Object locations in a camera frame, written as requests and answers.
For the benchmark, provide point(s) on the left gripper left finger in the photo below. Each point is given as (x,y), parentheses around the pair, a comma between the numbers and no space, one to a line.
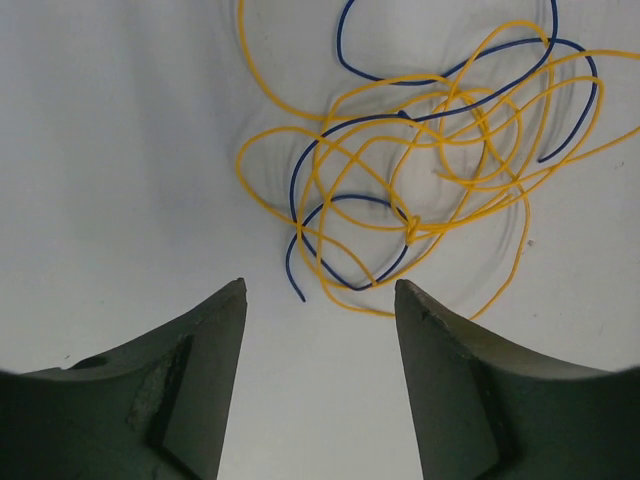
(155,407)

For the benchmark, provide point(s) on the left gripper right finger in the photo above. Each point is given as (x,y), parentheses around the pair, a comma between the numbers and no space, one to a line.
(484,407)

